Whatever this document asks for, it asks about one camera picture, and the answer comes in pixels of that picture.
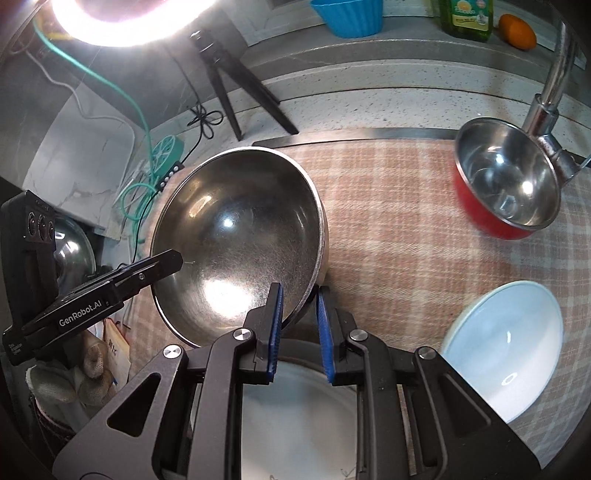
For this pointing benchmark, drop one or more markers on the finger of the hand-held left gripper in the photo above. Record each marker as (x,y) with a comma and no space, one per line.
(152,270)

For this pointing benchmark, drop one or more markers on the orange fruit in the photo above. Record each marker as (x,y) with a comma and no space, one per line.
(517,32)

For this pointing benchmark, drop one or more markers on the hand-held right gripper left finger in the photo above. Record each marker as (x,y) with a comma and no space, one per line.
(274,332)

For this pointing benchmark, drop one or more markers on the black inline light controller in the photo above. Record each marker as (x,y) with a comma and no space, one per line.
(168,175)

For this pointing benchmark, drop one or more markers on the paper booklet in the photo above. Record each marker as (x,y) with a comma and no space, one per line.
(117,350)

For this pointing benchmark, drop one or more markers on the large stainless steel bowl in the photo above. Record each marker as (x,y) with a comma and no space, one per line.
(231,221)

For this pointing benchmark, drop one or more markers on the blue fluted silicone cup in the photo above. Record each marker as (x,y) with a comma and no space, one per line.
(346,18)

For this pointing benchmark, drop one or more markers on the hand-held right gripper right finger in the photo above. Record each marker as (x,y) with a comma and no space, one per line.
(325,337)

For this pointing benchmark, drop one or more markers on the black mini tripod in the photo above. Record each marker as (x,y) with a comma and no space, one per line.
(226,83)

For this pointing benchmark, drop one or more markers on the steel pot lid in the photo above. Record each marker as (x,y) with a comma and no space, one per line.
(74,249)

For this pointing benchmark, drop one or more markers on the light blue ceramic bowl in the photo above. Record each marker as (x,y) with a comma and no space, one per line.
(498,350)

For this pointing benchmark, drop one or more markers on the person's left hand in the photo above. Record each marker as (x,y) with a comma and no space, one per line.
(69,383)

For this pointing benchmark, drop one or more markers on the white plate with branch print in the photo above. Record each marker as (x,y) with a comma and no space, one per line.
(300,424)

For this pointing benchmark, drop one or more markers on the red steel bowl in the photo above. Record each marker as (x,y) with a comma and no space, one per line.
(508,175)

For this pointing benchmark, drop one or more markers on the chrome kitchen faucet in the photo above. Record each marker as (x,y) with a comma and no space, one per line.
(554,78)

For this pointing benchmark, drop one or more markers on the checked table cloth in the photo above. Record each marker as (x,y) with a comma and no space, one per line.
(392,230)

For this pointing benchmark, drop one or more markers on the green dish soap bottle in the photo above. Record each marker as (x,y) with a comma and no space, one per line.
(466,23)

